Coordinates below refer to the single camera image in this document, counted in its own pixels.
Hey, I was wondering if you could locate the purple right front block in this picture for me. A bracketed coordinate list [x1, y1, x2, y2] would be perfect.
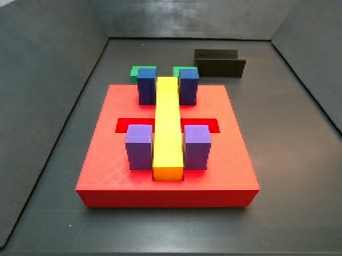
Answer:
[185, 125, 212, 170]

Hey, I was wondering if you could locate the purple block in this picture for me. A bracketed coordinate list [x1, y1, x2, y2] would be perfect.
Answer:
[126, 124, 153, 170]
[185, 125, 212, 170]

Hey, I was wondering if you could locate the yellow long bar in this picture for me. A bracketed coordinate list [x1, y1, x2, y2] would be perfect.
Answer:
[153, 77, 185, 181]

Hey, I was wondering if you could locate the green bridge-shaped object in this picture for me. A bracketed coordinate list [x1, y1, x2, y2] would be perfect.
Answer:
[130, 65, 198, 84]

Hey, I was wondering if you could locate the blue left rear block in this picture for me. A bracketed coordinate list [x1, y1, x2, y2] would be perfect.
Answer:
[137, 68, 157, 105]

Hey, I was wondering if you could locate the purple left front block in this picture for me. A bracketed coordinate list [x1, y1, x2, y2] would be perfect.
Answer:
[126, 124, 153, 170]

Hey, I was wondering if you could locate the red base board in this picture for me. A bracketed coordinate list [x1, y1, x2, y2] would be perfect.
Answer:
[77, 85, 260, 208]

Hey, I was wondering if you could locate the black fixture stand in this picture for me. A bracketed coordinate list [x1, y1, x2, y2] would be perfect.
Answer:
[194, 49, 246, 78]

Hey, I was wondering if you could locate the blue block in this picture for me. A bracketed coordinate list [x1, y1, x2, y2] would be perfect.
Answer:
[180, 69, 200, 105]
[137, 68, 157, 105]

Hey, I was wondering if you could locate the blue right rear block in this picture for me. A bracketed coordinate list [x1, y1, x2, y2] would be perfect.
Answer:
[180, 69, 200, 105]

